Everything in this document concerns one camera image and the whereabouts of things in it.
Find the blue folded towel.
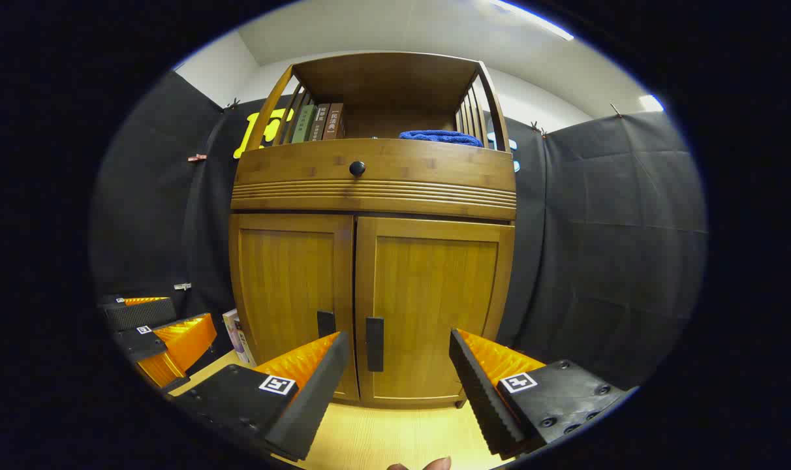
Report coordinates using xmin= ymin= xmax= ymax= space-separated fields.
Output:
xmin=399 ymin=130 xmax=484 ymax=148

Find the white and pink book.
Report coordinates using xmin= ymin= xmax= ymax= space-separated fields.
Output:
xmin=223 ymin=309 xmax=256 ymax=366

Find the wooden shoe cabinet door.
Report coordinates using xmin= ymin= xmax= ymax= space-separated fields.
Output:
xmin=355 ymin=217 xmax=515 ymax=407
xmin=229 ymin=214 xmax=360 ymax=402

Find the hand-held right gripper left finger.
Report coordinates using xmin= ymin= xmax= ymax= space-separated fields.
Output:
xmin=174 ymin=330 xmax=350 ymax=463

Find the wooden double-door shoe cabinet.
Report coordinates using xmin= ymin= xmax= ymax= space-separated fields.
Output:
xmin=229 ymin=51 xmax=518 ymax=409

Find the ribbed wooden cabinet drawer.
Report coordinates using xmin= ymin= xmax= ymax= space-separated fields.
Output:
xmin=231 ymin=138 xmax=518 ymax=221

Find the dark olive book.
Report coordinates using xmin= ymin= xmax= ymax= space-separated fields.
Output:
xmin=307 ymin=103 xmax=331 ymax=142

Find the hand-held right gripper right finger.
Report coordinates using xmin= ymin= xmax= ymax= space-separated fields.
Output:
xmin=449 ymin=328 xmax=631 ymax=458

